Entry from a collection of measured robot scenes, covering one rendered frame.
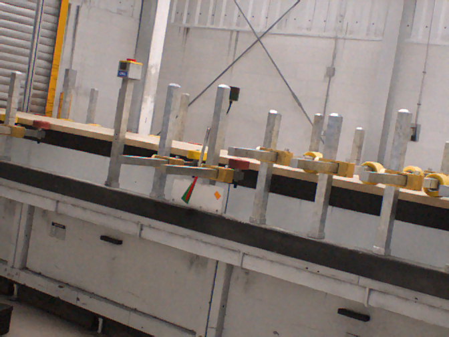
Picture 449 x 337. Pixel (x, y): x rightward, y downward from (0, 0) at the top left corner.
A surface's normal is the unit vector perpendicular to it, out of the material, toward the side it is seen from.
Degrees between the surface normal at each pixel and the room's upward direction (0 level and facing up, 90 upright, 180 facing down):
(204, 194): 90
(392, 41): 90
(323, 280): 90
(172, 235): 90
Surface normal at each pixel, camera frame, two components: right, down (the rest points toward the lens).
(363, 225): -0.62, -0.06
